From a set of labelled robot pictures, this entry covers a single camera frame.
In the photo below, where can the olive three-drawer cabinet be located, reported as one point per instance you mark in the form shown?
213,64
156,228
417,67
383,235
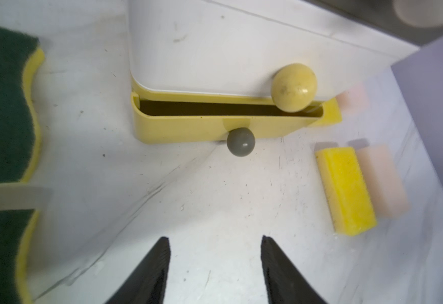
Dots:
396,15

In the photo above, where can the green yellow sponge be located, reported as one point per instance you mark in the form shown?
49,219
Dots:
16,230

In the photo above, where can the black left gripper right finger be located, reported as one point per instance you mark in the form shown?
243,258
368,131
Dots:
284,283

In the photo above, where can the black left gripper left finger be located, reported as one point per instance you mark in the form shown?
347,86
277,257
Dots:
147,283

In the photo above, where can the pink sponge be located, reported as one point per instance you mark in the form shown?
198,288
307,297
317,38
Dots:
384,184
354,100

